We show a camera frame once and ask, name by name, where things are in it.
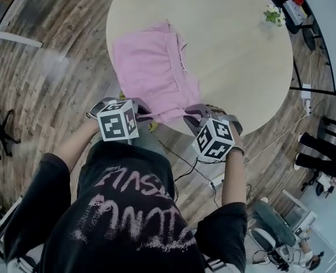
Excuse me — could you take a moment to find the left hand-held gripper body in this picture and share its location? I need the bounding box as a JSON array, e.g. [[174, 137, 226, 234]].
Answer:
[[89, 97, 146, 142]]

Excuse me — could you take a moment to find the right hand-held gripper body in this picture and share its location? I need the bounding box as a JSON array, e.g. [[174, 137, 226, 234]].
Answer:
[[191, 106, 244, 164]]

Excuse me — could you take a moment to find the pink cartoon sweatshirt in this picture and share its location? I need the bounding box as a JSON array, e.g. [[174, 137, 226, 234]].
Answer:
[[111, 20, 202, 125]]

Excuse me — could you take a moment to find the person's right forearm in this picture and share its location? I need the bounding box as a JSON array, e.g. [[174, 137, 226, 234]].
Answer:
[[221, 148, 247, 208]]

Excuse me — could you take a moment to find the person's left forearm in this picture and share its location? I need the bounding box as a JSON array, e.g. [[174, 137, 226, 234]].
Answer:
[[53, 119, 101, 177]]

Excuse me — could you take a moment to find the person's black printed t-shirt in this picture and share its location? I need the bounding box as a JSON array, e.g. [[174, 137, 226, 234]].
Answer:
[[2, 139, 248, 273]]

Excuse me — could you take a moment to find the white power strip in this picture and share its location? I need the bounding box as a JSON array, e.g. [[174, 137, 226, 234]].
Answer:
[[300, 82, 313, 115]]

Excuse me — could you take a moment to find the white-flowered potted plant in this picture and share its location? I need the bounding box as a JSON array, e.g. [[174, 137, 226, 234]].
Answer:
[[262, 5, 287, 28]]

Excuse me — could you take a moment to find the white printed box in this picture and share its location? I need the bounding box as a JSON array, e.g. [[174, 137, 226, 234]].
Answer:
[[282, 0, 309, 26]]

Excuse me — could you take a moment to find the whiteboard on black stand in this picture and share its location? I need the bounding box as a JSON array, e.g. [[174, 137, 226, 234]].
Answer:
[[266, 0, 336, 99]]

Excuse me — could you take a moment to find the dark desk with white legs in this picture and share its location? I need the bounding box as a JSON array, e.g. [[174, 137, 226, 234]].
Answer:
[[0, 0, 44, 48]]

